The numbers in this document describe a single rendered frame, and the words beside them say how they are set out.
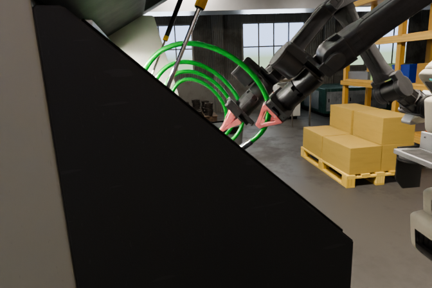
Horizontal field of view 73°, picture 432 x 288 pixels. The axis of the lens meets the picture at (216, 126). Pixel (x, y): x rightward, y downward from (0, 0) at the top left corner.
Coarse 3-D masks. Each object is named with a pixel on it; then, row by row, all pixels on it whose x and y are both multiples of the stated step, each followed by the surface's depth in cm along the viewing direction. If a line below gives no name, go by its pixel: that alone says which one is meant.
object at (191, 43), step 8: (192, 40) 76; (160, 48) 77; (168, 48) 77; (208, 48) 76; (216, 48) 75; (152, 56) 78; (232, 56) 75; (240, 64) 75; (248, 72) 76; (256, 80) 76; (264, 88) 76; (264, 96) 76; (264, 128) 78; (256, 136) 79
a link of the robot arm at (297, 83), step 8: (304, 64) 66; (312, 64) 67; (304, 72) 67; (312, 72) 66; (320, 72) 67; (296, 80) 68; (304, 80) 67; (312, 80) 66; (320, 80) 67; (296, 88) 69; (304, 88) 68; (312, 88) 68
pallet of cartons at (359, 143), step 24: (336, 120) 404; (360, 120) 350; (384, 120) 309; (312, 144) 391; (336, 144) 332; (360, 144) 321; (384, 144) 315; (408, 144) 318; (336, 168) 334; (360, 168) 314; (384, 168) 320
